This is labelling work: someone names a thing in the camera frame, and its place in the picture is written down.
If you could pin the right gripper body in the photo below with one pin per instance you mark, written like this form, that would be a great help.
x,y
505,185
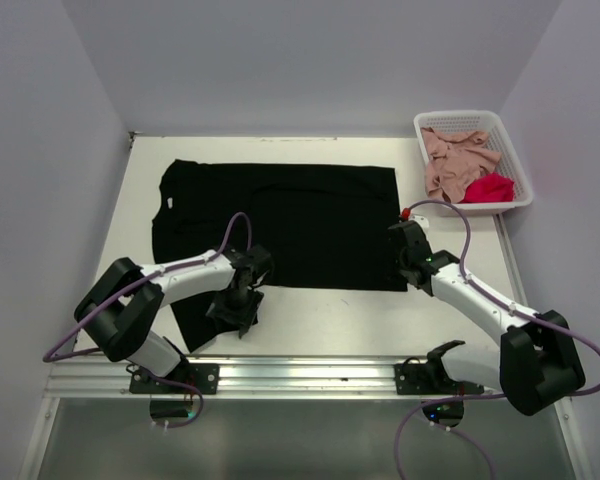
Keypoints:
x,y
402,263

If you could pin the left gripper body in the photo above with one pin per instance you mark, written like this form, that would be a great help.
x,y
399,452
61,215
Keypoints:
x,y
236,307

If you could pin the black t shirt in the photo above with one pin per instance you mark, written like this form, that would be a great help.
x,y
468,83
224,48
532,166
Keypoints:
x,y
325,226

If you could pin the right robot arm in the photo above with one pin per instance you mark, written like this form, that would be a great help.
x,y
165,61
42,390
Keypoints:
x,y
536,363

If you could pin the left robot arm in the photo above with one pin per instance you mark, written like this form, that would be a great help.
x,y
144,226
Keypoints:
x,y
119,310

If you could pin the red t shirt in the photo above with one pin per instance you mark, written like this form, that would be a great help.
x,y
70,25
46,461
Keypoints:
x,y
491,188

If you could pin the beige t shirt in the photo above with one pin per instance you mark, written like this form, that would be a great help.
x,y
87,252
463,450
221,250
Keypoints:
x,y
455,161

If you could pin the white plastic basket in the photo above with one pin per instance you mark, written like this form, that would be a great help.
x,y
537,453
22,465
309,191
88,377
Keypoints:
x,y
510,166

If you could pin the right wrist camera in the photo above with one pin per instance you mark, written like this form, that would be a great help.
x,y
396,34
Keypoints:
x,y
407,214

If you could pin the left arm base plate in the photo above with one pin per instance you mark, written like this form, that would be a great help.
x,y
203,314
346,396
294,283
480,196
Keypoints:
x,y
204,377

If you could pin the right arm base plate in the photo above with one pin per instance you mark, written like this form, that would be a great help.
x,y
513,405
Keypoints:
x,y
419,379

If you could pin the aluminium mounting rail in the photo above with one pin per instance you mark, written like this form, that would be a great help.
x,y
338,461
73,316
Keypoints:
x,y
246,378

